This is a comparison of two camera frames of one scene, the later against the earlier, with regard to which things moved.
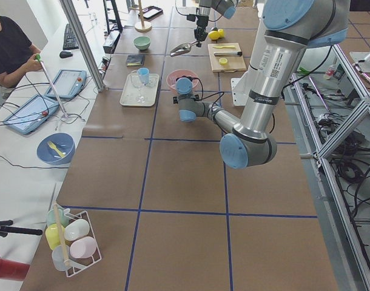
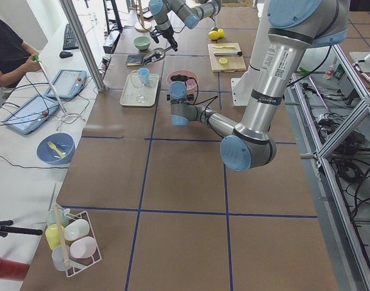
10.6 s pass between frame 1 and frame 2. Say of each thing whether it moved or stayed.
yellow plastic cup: stayed
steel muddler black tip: stayed
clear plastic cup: stayed
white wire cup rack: stayed
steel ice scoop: moved
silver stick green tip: stayed
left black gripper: moved
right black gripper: moved
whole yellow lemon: stayed
